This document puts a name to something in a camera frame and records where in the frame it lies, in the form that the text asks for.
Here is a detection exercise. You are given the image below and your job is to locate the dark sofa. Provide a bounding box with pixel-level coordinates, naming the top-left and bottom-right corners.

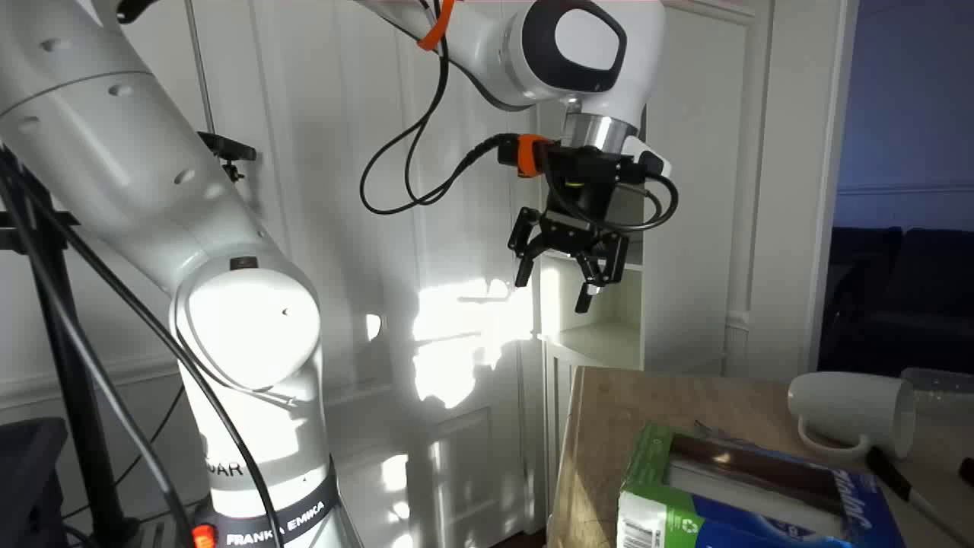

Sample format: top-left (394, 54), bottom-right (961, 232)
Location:
top-left (819, 226), bottom-right (974, 380)

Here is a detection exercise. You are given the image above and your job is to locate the black tripod stand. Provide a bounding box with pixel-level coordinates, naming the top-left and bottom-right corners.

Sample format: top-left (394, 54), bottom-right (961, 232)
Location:
top-left (0, 146), bottom-right (142, 548)

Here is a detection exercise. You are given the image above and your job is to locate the white door frame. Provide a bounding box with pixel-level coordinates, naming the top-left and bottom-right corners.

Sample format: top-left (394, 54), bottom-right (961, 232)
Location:
top-left (806, 0), bottom-right (862, 379)

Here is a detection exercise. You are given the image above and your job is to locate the white open shelf cabinet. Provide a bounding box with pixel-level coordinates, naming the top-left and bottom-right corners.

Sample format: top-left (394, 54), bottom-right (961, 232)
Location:
top-left (529, 255), bottom-right (648, 536)

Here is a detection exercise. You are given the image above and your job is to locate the clear plastic water bottle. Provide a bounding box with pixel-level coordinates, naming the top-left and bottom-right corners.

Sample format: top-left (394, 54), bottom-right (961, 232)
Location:
top-left (899, 366), bottom-right (974, 435)

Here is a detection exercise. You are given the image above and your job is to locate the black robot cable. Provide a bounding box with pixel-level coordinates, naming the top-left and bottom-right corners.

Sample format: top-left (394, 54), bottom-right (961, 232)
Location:
top-left (356, 41), bottom-right (515, 220)

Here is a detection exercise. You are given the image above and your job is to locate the orange cable clip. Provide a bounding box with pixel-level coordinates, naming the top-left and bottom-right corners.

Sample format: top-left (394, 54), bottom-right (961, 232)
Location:
top-left (509, 130), bottom-right (543, 184)

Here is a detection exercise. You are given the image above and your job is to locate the white ceramic mug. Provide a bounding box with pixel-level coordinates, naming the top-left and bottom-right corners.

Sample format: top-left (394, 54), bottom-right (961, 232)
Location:
top-left (785, 368), bottom-right (919, 463)

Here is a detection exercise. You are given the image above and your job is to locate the blue green Ziploc box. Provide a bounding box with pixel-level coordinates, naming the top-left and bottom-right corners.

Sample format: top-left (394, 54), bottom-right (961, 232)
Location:
top-left (616, 424), bottom-right (909, 548)

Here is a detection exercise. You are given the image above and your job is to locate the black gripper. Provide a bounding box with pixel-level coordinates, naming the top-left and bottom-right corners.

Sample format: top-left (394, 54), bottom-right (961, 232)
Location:
top-left (507, 136), bottom-right (639, 315)

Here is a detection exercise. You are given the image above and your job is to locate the orange cable strap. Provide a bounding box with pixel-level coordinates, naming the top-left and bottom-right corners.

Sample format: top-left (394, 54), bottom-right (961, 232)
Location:
top-left (416, 0), bottom-right (461, 54)

